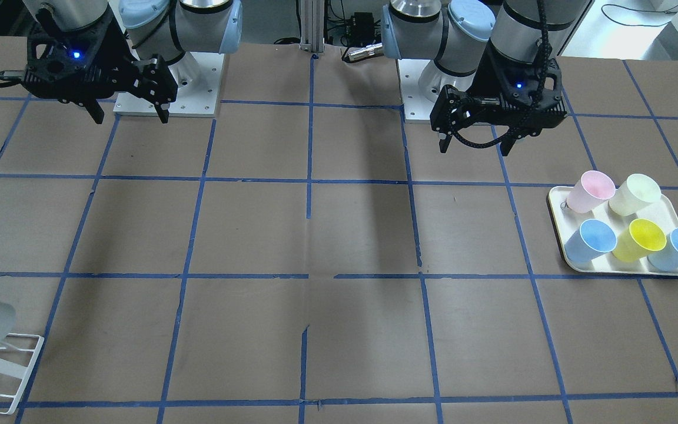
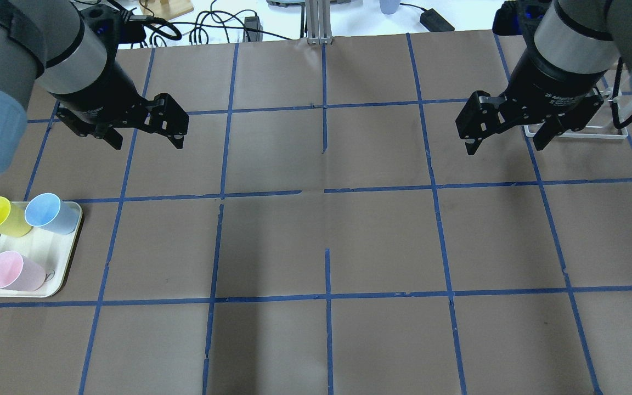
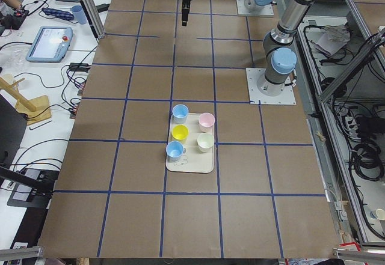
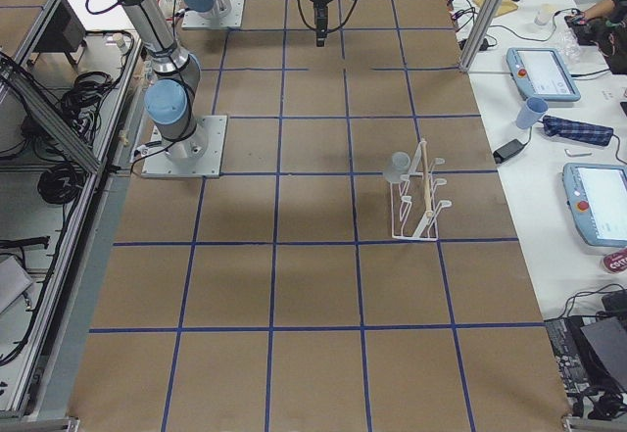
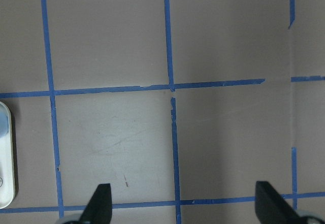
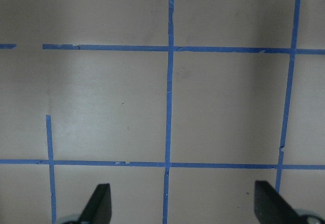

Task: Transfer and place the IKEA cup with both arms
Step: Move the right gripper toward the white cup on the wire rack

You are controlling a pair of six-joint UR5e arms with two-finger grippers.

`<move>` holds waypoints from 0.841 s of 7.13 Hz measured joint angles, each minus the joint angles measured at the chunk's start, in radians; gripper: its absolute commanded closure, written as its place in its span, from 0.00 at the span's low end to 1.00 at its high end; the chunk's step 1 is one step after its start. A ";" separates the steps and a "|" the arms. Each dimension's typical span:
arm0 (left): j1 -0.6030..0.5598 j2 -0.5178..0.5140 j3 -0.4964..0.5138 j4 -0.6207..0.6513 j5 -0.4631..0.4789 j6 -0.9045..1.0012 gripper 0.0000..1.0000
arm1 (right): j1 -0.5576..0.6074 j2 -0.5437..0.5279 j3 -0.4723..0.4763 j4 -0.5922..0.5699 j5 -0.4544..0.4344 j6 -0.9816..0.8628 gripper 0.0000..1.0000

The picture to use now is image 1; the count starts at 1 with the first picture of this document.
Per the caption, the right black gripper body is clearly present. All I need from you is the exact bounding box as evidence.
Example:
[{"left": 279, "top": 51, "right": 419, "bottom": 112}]
[{"left": 24, "top": 12, "right": 178, "bottom": 108}]

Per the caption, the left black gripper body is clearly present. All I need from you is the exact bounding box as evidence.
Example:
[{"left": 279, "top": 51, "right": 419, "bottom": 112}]
[{"left": 430, "top": 45, "right": 567, "bottom": 136}]

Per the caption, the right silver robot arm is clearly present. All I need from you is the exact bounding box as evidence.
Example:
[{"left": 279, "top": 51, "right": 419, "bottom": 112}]
[{"left": 21, "top": 1, "right": 242, "bottom": 124}]

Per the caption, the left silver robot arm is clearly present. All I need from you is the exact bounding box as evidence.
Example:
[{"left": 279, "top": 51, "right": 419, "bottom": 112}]
[{"left": 380, "top": 1, "right": 589, "bottom": 156}]

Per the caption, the pink plastic cup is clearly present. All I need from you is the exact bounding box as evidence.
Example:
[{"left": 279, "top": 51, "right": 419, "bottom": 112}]
[{"left": 567, "top": 171, "right": 616, "bottom": 214}]

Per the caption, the pale green plastic cup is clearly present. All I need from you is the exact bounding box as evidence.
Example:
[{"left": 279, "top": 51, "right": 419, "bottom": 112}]
[{"left": 608, "top": 173, "right": 662, "bottom": 217}]

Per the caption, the yellow plastic cup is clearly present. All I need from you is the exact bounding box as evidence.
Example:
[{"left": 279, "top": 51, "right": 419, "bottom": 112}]
[{"left": 611, "top": 219, "right": 668, "bottom": 263}]

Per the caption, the cream plastic tray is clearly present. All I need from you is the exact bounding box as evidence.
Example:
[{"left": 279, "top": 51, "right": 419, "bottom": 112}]
[{"left": 547, "top": 185, "right": 678, "bottom": 277}]

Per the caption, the black electronics box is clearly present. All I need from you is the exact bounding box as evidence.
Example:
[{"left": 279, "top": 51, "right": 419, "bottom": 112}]
[{"left": 347, "top": 12, "right": 376, "bottom": 47}]

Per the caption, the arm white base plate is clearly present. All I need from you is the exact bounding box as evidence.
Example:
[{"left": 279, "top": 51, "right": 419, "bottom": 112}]
[
  {"left": 397, "top": 56, "right": 487, "bottom": 124},
  {"left": 114, "top": 52, "right": 227, "bottom": 118}
]

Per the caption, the black cable chain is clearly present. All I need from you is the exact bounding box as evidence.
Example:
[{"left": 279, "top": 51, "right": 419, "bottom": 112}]
[{"left": 451, "top": 0, "right": 554, "bottom": 149}]

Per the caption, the aluminium frame post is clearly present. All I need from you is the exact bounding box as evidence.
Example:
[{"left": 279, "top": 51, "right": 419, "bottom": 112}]
[{"left": 298, "top": 0, "right": 326, "bottom": 56}]

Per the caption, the white wire cup rack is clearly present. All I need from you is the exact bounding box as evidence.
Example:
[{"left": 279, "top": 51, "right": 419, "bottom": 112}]
[{"left": 0, "top": 333, "right": 45, "bottom": 415}]

